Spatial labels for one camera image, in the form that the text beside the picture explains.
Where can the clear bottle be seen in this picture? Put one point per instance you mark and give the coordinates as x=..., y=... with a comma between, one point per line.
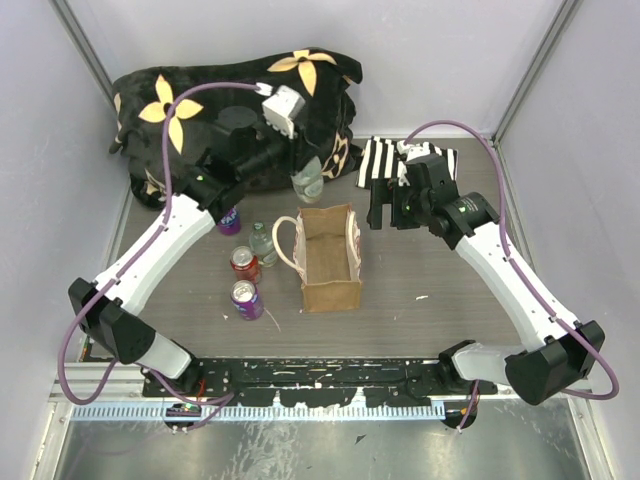
x=309, y=182
x=262, y=245

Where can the purple soda can rear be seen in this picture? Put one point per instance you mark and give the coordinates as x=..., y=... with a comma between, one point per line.
x=230, y=224

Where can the red soda can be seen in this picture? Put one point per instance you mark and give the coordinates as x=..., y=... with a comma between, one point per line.
x=245, y=264

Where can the purple soda can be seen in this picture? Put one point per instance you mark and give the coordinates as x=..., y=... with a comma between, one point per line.
x=230, y=224
x=247, y=300

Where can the aluminium rail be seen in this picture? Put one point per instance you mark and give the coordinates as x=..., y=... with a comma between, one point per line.
x=531, y=376

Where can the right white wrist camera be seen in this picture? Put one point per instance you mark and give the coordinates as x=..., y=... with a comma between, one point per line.
x=411, y=152

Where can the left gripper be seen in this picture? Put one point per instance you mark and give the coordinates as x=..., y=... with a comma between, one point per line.
x=295, y=152

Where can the cat print canvas bag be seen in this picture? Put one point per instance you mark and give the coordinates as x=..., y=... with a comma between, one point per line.
x=326, y=256

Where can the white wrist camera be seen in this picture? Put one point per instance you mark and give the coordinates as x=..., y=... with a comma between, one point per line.
x=281, y=107
x=411, y=152

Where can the black floral plush blanket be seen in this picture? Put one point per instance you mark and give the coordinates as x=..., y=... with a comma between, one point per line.
x=181, y=104

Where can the purple soda can front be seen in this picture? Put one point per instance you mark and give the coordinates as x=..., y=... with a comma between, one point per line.
x=247, y=300

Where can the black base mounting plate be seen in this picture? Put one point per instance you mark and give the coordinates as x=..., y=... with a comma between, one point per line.
x=312, y=382

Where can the clear bottle front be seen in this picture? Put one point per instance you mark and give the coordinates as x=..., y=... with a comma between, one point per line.
x=262, y=245

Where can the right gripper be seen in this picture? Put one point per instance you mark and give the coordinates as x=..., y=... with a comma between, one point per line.
x=383, y=192

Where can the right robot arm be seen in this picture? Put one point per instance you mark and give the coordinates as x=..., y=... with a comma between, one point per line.
x=556, y=349

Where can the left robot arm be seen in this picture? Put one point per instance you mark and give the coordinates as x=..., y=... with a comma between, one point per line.
x=108, y=307

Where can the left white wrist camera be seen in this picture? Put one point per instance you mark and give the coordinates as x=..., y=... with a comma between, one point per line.
x=281, y=107

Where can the black white striped cloth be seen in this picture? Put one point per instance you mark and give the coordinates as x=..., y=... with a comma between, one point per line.
x=381, y=160

